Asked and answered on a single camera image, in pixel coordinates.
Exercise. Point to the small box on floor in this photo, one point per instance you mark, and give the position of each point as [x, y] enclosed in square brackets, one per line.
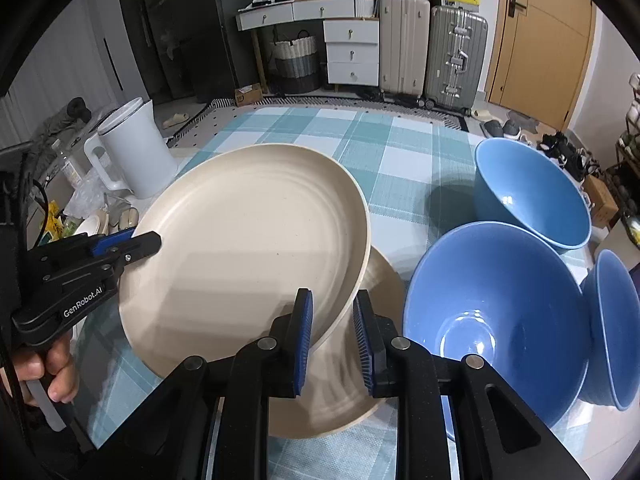
[248, 95]

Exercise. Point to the grey slippers pair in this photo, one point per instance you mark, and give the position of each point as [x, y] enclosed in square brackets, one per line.
[495, 129]

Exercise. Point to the small cardboard box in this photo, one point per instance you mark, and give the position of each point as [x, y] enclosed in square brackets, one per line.
[603, 206]

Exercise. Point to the small cream dishes stack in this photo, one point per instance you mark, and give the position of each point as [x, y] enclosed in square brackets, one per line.
[99, 222]

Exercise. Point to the blue bowl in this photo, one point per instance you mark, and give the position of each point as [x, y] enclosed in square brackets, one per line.
[612, 303]
[498, 291]
[518, 185]

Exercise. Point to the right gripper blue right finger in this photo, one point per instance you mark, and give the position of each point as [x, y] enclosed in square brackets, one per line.
[374, 333]

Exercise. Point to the beige suitcase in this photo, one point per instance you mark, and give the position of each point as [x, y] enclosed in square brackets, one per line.
[404, 35]

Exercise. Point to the person's left hand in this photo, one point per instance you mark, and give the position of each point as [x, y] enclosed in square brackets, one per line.
[58, 363]

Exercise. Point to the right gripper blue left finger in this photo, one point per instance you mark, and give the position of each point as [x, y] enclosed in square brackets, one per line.
[288, 365]

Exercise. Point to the woven laundry basket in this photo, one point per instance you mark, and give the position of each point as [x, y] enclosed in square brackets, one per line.
[297, 63]

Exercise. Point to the silver suitcase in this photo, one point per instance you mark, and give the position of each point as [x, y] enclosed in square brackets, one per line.
[455, 56]

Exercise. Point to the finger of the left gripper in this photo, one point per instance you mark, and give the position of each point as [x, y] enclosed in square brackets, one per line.
[129, 248]
[103, 243]

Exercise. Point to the wooden door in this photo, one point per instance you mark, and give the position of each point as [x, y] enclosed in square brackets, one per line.
[540, 57]

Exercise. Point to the white desk with drawers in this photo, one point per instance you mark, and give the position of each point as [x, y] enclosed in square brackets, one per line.
[350, 33]

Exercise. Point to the white electric kettle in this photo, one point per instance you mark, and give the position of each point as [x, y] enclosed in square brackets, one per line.
[129, 153]

